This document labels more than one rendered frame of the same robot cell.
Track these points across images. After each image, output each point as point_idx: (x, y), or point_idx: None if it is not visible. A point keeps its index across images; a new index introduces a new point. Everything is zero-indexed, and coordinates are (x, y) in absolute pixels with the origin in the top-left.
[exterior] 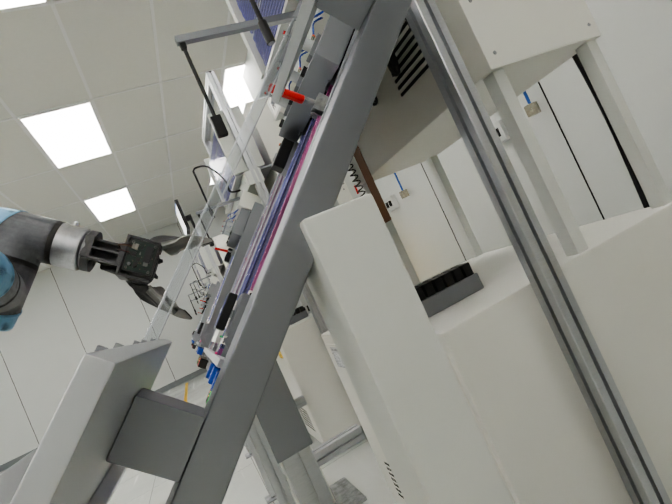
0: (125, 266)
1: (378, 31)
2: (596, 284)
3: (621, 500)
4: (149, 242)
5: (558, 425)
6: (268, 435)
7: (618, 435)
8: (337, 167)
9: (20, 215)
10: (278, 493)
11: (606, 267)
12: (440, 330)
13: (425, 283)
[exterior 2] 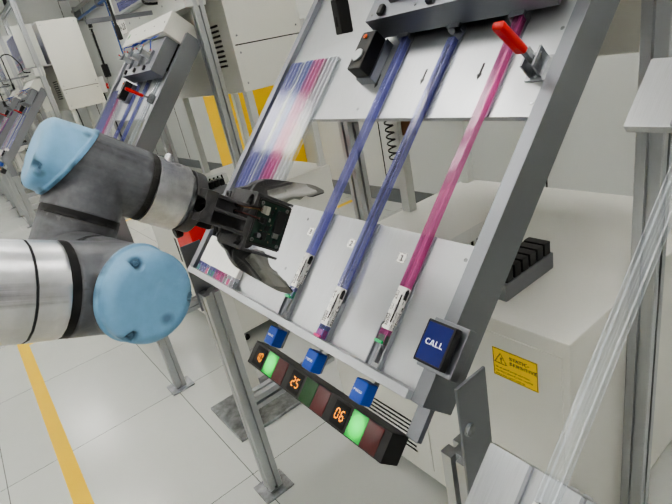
0: (252, 238)
1: None
2: None
3: (617, 462)
4: (280, 204)
5: (606, 413)
6: (469, 479)
7: (644, 422)
8: None
9: (103, 144)
10: (248, 416)
11: (669, 272)
12: (561, 337)
13: (515, 262)
